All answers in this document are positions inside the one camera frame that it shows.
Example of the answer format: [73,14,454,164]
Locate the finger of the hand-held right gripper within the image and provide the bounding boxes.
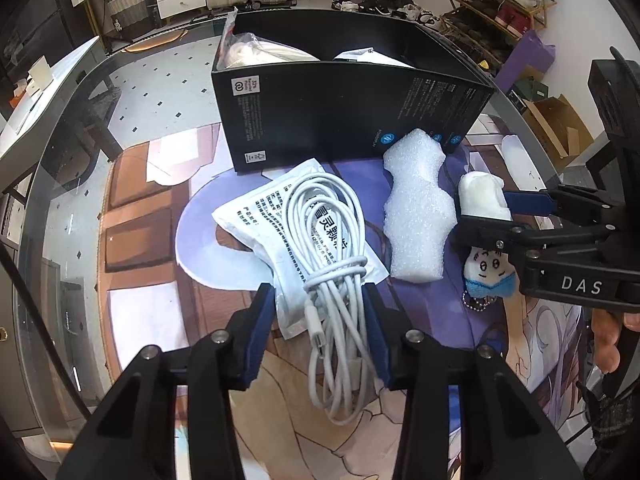
[502,185,621,222]
[452,212,617,262]

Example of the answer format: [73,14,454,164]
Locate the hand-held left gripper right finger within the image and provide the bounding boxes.
[361,282,583,480]

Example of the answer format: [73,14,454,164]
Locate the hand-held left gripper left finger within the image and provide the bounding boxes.
[55,282,276,480]

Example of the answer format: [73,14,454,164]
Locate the small plush keychain toy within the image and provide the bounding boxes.
[457,171,521,316]

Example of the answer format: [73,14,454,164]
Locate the white cable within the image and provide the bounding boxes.
[280,172,371,426]

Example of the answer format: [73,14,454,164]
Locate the white foam piece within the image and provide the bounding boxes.
[382,129,458,282]

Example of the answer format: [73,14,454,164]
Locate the white medicine packet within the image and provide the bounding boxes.
[211,157,388,341]
[332,47,416,68]

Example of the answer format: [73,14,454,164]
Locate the black cardboard box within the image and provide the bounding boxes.
[210,8,497,175]

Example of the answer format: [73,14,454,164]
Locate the clear zip bag red stripe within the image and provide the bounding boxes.
[215,7,321,71]

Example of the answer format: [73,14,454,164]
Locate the person's right hand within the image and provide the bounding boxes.
[590,307,630,376]

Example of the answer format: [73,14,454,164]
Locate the open cardboard box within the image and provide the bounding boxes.
[522,94,593,166]

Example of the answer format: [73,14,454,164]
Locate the green box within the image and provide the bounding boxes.
[510,77,551,111]

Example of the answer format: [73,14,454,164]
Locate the purple bag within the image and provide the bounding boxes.
[495,30,556,93]

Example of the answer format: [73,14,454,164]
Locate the printed table mat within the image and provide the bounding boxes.
[100,110,601,480]

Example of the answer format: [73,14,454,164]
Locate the wooden shoe rack with shoes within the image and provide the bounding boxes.
[447,0,558,61]

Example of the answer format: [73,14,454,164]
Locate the pile of shoes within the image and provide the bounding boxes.
[330,0,453,32]

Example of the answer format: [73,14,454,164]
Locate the patterned rug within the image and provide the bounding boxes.
[30,20,236,401]

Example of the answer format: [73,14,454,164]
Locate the white coffee table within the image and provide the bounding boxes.
[0,35,108,181]

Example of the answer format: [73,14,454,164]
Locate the woven laundry basket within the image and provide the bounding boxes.
[106,0,163,43]

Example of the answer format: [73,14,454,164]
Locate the dark grey fridge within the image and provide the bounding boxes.
[0,0,81,68]

